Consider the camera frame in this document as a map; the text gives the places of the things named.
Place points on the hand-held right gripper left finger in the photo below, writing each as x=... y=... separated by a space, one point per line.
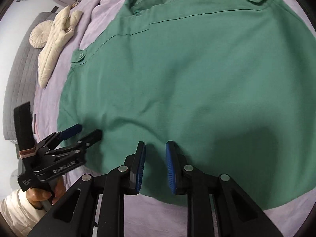
x=141 y=167

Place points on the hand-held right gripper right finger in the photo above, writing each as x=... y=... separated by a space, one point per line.
x=170 y=167

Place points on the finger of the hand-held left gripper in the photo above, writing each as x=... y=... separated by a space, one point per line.
x=71 y=130
x=91 y=137

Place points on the green work jacket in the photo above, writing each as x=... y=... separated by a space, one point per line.
x=187 y=91

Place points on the person's left forearm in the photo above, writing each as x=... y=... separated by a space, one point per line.
x=14 y=207

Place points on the person's left hand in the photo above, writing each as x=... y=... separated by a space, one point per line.
x=37 y=196

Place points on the grey quilted headboard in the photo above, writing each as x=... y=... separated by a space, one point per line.
x=22 y=79

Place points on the cream puffer jacket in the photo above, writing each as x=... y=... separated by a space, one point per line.
x=56 y=44

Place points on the round cream cushion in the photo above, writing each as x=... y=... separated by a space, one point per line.
x=39 y=34

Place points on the purple blanket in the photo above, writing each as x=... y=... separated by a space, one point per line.
x=96 y=17

